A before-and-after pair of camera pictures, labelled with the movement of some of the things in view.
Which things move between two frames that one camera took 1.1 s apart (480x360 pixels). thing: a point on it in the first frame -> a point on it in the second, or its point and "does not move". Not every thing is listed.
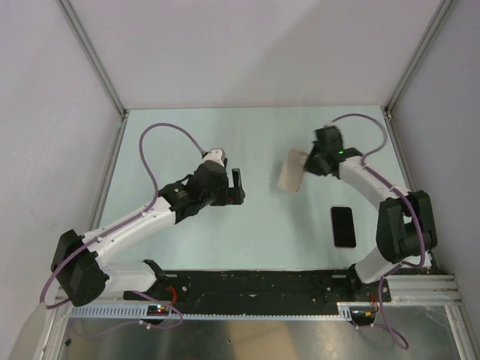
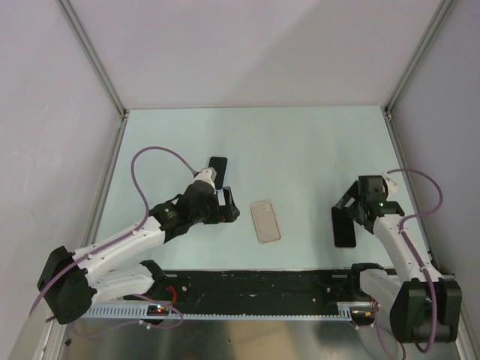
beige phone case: [292, 170] -> [265, 222]
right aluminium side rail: [403, 163] does not move
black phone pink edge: [343, 227] does not move
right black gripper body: [314, 162] -> [362, 222]
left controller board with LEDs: [160, 310] does not move
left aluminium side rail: [106, 174] does not move
